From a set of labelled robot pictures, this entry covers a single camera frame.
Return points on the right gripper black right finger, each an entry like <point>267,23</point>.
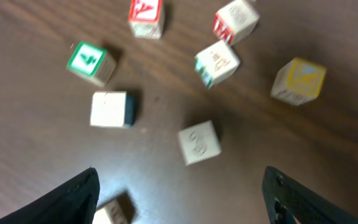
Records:
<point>288,201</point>

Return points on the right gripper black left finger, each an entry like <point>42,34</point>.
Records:
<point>72,202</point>

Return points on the plain engraved wooden block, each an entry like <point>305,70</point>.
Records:
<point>199,142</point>

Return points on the yellow wooden block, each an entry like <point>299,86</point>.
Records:
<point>298,82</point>

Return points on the plain block blue side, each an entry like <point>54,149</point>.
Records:
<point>112,109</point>

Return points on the green 4 number block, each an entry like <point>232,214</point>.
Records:
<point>91,63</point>

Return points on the teal side wooden block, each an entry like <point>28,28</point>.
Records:
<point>216,63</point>

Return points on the red M side block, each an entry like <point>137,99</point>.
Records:
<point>235,21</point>

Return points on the red letter A block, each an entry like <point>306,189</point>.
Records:
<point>146,18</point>

